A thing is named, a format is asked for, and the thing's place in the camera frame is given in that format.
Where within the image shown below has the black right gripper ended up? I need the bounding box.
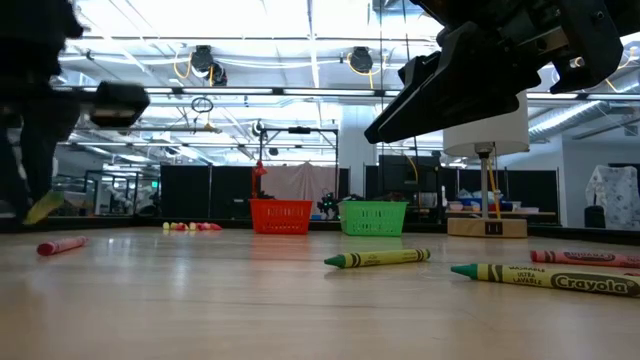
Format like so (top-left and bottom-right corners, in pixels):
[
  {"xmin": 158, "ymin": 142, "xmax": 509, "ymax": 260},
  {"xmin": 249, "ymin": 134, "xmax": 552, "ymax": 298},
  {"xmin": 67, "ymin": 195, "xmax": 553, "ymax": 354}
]
[{"xmin": 364, "ymin": 0, "xmax": 640, "ymax": 145}]

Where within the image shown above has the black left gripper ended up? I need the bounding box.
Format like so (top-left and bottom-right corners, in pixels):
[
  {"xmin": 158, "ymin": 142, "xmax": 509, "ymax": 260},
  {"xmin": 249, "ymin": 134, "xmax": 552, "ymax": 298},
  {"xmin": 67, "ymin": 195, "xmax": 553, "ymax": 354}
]
[{"xmin": 0, "ymin": 0, "xmax": 151, "ymax": 221}]

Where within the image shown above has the green crayon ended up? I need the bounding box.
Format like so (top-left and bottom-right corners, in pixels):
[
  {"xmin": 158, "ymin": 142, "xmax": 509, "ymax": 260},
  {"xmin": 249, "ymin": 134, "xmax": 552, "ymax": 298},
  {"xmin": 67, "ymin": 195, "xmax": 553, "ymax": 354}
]
[
  {"xmin": 450, "ymin": 263, "xmax": 640, "ymax": 299},
  {"xmin": 22, "ymin": 190, "xmax": 65, "ymax": 226},
  {"xmin": 323, "ymin": 247, "xmax": 432, "ymax": 270}
]

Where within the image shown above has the thin black vertical pole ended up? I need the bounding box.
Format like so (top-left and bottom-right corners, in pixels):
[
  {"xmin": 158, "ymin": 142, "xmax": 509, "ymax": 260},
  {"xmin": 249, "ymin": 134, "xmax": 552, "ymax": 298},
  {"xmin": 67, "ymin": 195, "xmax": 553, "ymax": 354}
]
[{"xmin": 378, "ymin": 0, "xmax": 385, "ymax": 201}]

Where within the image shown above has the white shade wooden base lamp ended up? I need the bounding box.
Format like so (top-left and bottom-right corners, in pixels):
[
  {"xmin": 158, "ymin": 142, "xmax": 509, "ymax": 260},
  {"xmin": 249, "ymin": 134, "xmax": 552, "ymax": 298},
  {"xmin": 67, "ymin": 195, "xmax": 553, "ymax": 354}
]
[{"xmin": 443, "ymin": 89, "xmax": 530, "ymax": 240}]

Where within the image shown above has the white building column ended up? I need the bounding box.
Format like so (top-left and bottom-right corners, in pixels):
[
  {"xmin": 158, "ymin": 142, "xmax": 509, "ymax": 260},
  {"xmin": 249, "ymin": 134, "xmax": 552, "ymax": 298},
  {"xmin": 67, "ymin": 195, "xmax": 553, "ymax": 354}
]
[{"xmin": 339, "ymin": 104, "xmax": 379, "ymax": 201}]

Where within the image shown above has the blue plastic bin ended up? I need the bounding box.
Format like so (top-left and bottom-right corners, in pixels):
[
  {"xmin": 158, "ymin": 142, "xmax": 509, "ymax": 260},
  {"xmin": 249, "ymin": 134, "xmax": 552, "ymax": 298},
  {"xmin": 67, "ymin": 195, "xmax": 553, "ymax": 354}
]
[{"xmin": 457, "ymin": 196, "xmax": 516, "ymax": 212}]

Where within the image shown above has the black partition panel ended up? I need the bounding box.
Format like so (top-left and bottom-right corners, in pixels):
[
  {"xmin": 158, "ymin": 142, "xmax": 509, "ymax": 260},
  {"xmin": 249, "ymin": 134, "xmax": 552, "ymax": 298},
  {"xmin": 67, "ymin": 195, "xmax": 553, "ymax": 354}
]
[
  {"xmin": 364, "ymin": 154, "xmax": 560, "ymax": 225},
  {"xmin": 159, "ymin": 164, "xmax": 254, "ymax": 221}
]

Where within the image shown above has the green plastic basket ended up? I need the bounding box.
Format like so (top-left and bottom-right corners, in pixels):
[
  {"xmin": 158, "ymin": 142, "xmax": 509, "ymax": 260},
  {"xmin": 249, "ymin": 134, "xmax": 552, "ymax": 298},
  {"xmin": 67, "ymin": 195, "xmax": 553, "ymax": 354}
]
[{"xmin": 337, "ymin": 200, "xmax": 409, "ymax": 238}]

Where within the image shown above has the small black robot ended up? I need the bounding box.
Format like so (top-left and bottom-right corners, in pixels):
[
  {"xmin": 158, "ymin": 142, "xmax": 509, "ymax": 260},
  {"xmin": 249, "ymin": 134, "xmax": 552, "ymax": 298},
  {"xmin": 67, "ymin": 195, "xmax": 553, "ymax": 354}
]
[{"xmin": 316, "ymin": 191, "xmax": 341, "ymax": 221}]

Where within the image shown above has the beige hanging cloth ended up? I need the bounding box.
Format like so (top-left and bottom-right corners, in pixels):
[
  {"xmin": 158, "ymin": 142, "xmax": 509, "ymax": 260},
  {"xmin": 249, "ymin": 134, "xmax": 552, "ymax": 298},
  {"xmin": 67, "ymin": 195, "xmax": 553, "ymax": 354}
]
[{"xmin": 260, "ymin": 162, "xmax": 341, "ymax": 204}]

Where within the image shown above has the black bin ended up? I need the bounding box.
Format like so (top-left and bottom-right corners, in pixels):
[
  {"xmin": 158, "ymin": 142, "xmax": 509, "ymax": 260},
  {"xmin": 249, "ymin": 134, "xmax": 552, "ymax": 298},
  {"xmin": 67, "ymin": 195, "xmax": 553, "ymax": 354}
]
[{"xmin": 583, "ymin": 204, "xmax": 607, "ymax": 230}]

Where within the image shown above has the small red fixture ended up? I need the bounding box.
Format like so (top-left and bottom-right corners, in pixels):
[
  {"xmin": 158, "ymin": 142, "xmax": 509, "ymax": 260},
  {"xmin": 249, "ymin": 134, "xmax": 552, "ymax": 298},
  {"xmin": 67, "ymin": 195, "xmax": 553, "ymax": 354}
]
[{"xmin": 251, "ymin": 159, "xmax": 269, "ymax": 200}]

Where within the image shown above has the white patterned cloth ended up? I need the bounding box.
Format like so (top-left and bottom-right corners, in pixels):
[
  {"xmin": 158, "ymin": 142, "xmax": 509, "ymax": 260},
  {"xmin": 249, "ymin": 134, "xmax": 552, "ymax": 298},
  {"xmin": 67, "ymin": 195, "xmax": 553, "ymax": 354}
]
[{"xmin": 584, "ymin": 164, "xmax": 640, "ymax": 231}]

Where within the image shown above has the long ceiling strip light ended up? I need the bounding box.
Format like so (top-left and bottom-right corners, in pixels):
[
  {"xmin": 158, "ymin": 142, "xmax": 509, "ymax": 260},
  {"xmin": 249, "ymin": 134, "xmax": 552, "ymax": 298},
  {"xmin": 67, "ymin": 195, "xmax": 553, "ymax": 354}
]
[{"xmin": 54, "ymin": 85, "xmax": 640, "ymax": 101}]

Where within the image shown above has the red plastic basket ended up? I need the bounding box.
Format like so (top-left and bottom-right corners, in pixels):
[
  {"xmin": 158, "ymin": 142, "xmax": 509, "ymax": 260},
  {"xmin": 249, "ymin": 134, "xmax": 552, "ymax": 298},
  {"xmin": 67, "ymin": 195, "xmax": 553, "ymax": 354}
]
[{"xmin": 249, "ymin": 198, "xmax": 314, "ymax": 236}]

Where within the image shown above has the black ceiling cable reel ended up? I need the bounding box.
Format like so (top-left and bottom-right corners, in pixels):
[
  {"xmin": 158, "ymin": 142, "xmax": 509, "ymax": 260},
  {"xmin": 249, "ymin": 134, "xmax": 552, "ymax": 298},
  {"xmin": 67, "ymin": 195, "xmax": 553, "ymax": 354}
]
[
  {"xmin": 189, "ymin": 44, "xmax": 230, "ymax": 88},
  {"xmin": 348, "ymin": 45, "xmax": 375, "ymax": 76}
]

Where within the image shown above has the black metal table frame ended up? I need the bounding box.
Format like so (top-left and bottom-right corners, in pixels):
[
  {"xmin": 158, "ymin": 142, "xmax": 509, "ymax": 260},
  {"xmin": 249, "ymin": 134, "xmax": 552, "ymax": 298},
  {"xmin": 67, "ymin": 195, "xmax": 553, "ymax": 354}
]
[{"xmin": 0, "ymin": 214, "xmax": 640, "ymax": 247}]

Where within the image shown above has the yellow hanging cable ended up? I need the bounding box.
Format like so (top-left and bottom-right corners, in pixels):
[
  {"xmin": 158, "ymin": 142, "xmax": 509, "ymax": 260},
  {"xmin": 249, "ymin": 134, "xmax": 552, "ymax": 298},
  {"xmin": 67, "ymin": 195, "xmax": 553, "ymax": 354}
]
[{"xmin": 485, "ymin": 157, "xmax": 501, "ymax": 220}]

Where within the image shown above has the black background rig frame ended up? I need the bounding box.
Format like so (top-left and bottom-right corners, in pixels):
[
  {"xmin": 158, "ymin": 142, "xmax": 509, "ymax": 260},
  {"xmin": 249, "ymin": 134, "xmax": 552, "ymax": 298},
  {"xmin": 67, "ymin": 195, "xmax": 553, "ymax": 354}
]
[{"xmin": 256, "ymin": 126, "xmax": 341, "ymax": 201}]

